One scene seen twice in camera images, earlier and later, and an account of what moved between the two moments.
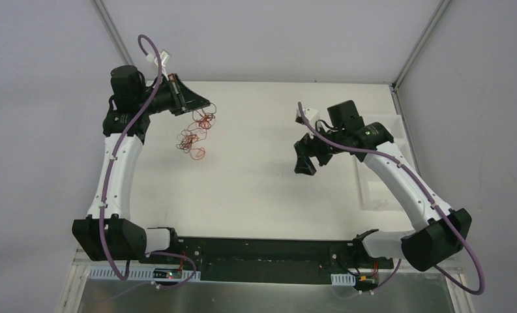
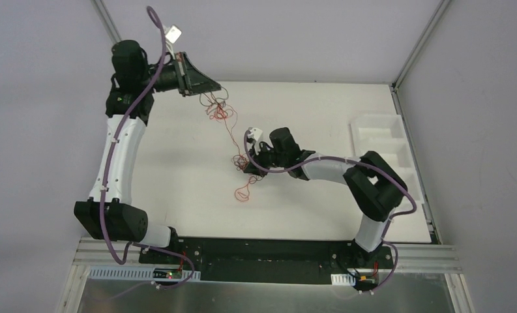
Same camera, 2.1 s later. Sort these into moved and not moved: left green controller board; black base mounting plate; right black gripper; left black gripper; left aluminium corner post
Moved: right black gripper; left black gripper
Not moved: left green controller board; black base mounting plate; left aluminium corner post
